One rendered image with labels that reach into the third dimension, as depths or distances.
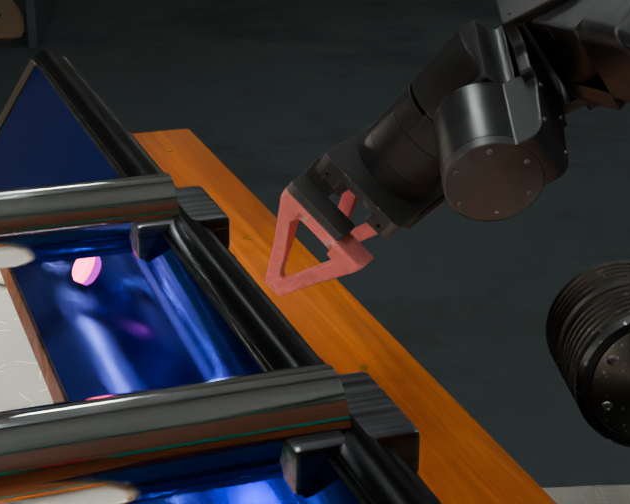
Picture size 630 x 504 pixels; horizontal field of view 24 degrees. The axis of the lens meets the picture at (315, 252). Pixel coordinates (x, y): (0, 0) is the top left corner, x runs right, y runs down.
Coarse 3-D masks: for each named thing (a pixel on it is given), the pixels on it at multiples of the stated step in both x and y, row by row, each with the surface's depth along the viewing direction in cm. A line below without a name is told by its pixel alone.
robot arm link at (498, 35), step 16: (464, 32) 87; (480, 32) 87; (496, 32) 88; (448, 48) 87; (464, 48) 86; (480, 48) 86; (496, 48) 87; (512, 48) 89; (432, 64) 88; (448, 64) 87; (464, 64) 86; (480, 64) 85; (496, 64) 86; (512, 64) 85; (416, 80) 89; (432, 80) 87; (448, 80) 87; (464, 80) 86; (480, 80) 84; (496, 80) 84; (416, 96) 88; (432, 96) 87; (432, 112) 88
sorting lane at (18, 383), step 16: (0, 288) 138; (0, 304) 134; (0, 320) 131; (16, 320) 131; (0, 336) 127; (16, 336) 127; (0, 352) 124; (16, 352) 124; (32, 352) 124; (0, 368) 121; (16, 368) 121; (32, 368) 121; (0, 384) 118; (16, 384) 118; (32, 384) 118; (0, 400) 116; (16, 400) 116; (32, 400) 116; (48, 400) 116
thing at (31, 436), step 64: (0, 192) 44; (64, 192) 45; (128, 192) 45; (192, 192) 47; (0, 256) 44; (64, 256) 45; (192, 384) 32; (256, 384) 32; (320, 384) 32; (0, 448) 30; (64, 448) 30; (128, 448) 30; (192, 448) 31; (256, 448) 31; (320, 448) 31
